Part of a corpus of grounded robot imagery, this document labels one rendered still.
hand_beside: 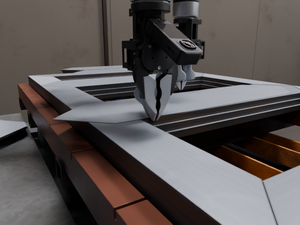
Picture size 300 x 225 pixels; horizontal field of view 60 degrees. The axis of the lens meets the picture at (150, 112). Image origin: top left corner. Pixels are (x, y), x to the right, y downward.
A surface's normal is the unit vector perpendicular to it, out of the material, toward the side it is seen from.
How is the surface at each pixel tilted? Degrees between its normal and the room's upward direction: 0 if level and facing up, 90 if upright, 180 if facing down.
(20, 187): 0
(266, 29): 90
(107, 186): 0
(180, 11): 90
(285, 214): 0
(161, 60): 90
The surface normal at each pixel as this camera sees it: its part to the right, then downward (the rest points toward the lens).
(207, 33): 0.43, 0.23
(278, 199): 0.00, -0.97
